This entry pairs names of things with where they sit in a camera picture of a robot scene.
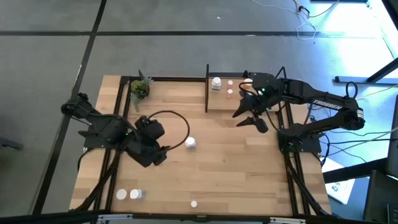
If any grey panel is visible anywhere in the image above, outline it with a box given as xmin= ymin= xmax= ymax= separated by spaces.
xmin=385 ymin=95 xmax=398 ymax=179

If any black floor beam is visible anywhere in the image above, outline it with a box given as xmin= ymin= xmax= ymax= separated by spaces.
xmin=322 ymin=157 xmax=389 ymax=184

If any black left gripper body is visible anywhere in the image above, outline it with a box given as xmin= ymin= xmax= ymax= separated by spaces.
xmin=126 ymin=139 xmax=163 ymax=169

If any wooden shelf with black frame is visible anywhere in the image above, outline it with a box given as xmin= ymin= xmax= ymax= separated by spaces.
xmin=205 ymin=63 xmax=289 ymax=113

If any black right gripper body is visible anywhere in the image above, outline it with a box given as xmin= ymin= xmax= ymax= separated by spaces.
xmin=248 ymin=72 xmax=282 ymax=107

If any silver frame bracket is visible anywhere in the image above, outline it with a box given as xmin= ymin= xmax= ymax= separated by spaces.
xmin=98 ymin=213 xmax=133 ymax=222
xmin=269 ymin=217 xmax=307 ymax=224

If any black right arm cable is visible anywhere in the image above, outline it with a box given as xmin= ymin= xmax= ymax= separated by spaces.
xmin=266 ymin=101 xmax=315 ymax=133

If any white plastic bottle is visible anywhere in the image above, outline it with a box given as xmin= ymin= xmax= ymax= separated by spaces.
xmin=129 ymin=188 xmax=146 ymax=200

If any green potted plant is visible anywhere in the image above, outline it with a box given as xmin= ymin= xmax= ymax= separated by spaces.
xmin=129 ymin=70 xmax=154 ymax=111

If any black desk leg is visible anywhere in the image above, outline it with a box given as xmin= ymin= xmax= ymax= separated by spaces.
xmin=334 ymin=57 xmax=398 ymax=85

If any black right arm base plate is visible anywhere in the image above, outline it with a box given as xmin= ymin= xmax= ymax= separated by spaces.
xmin=277 ymin=128 xmax=322 ymax=153

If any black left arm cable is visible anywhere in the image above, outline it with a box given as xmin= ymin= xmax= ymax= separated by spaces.
xmin=148 ymin=110 xmax=191 ymax=152

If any white printed paper sheet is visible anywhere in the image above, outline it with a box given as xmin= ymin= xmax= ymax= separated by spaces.
xmin=320 ymin=157 xmax=356 ymax=205

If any yellow power cord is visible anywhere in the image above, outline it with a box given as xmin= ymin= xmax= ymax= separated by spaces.
xmin=354 ymin=83 xmax=398 ymax=101

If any black table rail frame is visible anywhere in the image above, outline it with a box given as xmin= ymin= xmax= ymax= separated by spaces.
xmin=74 ymin=75 xmax=333 ymax=217

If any grey floor cable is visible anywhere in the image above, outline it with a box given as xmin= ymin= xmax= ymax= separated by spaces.
xmin=326 ymin=128 xmax=398 ymax=156

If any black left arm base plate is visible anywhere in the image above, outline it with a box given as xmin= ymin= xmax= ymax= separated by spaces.
xmin=77 ymin=129 xmax=129 ymax=151

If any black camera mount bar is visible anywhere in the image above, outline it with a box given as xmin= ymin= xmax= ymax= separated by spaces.
xmin=0 ymin=210 xmax=398 ymax=224

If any black cabinet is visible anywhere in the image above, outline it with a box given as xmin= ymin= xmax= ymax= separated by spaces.
xmin=363 ymin=169 xmax=398 ymax=224

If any white floor cable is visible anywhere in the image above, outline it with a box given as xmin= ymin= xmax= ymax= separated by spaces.
xmin=251 ymin=0 xmax=340 ymax=41

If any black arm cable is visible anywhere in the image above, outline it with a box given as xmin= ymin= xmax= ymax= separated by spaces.
xmin=148 ymin=110 xmax=191 ymax=152
xmin=266 ymin=101 xmax=315 ymax=133

